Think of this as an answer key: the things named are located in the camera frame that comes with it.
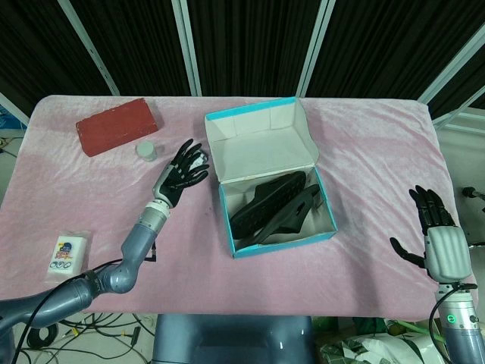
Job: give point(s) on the small grey-white jar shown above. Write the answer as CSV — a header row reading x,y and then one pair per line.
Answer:
x,y
146,151

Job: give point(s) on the white aluminium frame post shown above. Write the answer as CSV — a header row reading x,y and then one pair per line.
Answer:
x,y
89,47
187,47
452,65
314,47

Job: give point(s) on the black slide slipper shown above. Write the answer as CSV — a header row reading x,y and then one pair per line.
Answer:
x,y
288,218
265,204

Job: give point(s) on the white tissue pack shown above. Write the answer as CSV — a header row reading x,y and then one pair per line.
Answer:
x,y
66,256

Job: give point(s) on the teal cardboard shoe box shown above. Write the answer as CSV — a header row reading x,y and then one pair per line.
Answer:
x,y
261,140

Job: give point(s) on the green white plastic bag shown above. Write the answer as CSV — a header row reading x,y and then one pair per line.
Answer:
x,y
379,349

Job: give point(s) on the black tripod head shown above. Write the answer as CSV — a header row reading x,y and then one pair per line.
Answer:
x,y
470,192

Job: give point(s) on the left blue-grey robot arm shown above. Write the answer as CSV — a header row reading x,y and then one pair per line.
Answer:
x,y
132,246

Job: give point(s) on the white folding phone stand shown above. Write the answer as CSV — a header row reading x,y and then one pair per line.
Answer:
x,y
201,159

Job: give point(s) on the red brick block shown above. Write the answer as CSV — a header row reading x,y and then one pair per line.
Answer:
x,y
115,127

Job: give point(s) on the pink plush table cloth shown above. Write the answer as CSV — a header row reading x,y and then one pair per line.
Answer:
x,y
371,151

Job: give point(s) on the blue-grey robot torso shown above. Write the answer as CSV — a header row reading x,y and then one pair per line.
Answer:
x,y
231,341

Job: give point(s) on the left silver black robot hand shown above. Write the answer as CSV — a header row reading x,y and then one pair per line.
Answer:
x,y
176,178

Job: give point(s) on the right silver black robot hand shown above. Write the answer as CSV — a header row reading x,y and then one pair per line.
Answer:
x,y
449,254

